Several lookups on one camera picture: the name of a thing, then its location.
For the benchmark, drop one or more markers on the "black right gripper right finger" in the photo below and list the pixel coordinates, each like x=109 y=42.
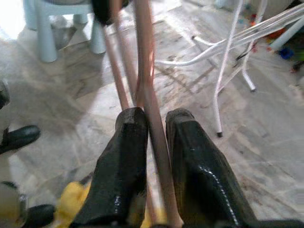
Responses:
x=202 y=178

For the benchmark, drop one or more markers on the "pink plastic clothes hanger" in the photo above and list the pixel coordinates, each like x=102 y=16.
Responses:
x=159 y=154

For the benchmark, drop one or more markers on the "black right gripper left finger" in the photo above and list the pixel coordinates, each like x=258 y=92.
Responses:
x=118 y=166

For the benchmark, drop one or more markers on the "small blue toy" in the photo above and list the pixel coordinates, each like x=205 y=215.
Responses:
x=286 y=53

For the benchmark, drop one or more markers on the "light blue folding table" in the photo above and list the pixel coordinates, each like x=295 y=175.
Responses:
x=218 y=114

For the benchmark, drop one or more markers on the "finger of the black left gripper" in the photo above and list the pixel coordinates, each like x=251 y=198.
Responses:
x=102 y=12

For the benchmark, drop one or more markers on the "black right robot foot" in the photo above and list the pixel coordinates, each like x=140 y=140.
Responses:
x=40 y=216

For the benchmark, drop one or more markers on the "light blue plastic stool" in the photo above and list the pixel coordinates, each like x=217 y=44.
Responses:
x=46 y=35

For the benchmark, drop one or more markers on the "yellow shirt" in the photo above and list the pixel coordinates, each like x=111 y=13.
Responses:
x=71 y=199

